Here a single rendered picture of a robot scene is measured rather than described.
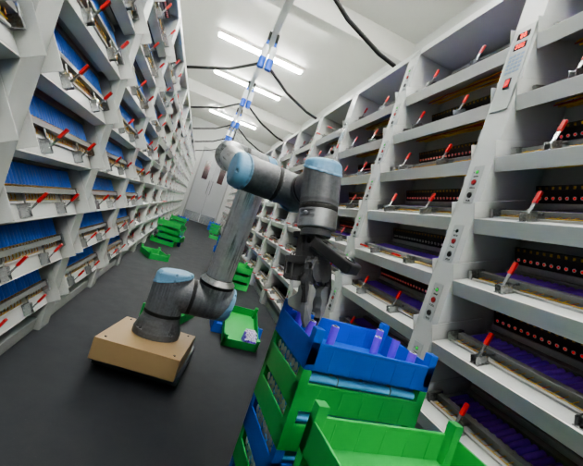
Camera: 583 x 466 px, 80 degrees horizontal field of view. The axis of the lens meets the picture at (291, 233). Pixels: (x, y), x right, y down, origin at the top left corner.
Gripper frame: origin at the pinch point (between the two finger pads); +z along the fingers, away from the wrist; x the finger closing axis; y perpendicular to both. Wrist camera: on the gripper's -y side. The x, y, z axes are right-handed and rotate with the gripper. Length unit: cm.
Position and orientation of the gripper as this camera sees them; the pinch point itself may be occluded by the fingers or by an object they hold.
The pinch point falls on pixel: (313, 321)
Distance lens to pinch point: 78.2
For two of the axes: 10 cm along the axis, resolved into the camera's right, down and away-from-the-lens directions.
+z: -1.3, 9.8, -1.5
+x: -6.2, -2.0, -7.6
